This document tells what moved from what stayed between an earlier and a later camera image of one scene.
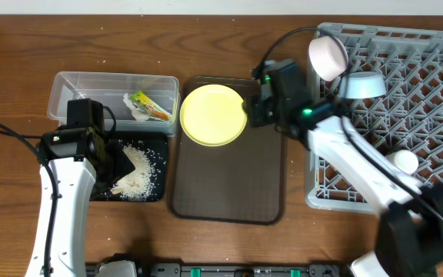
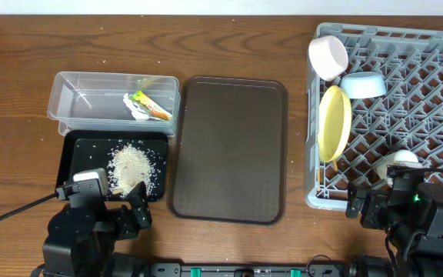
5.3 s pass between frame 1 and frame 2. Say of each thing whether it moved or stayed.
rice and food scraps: stayed
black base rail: stayed
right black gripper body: moved
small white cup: stayed
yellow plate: moved
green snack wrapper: stayed
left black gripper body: moved
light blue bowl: stayed
